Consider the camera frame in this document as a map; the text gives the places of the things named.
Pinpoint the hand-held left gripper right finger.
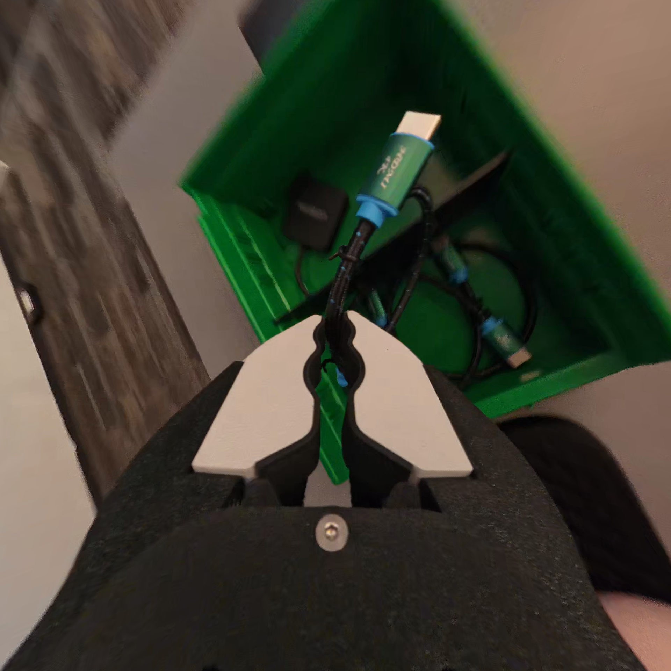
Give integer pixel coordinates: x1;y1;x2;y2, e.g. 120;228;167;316
342;310;474;480

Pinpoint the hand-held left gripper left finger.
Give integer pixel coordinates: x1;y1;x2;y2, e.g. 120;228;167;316
191;313;323;478

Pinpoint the black adapter box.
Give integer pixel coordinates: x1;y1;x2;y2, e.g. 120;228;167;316
283;175;349;294

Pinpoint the black cable with green plugs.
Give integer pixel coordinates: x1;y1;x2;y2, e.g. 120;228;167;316
367;288;391;328
315;111;442;389
409;236;538;381

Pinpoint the green plastic bin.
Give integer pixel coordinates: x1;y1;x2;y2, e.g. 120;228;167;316
178;0;671;485

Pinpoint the person's left forearm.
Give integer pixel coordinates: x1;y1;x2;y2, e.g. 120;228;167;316
598;590;671;671

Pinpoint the black floor outlet box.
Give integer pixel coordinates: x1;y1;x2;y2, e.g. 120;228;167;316
13;283;43;323

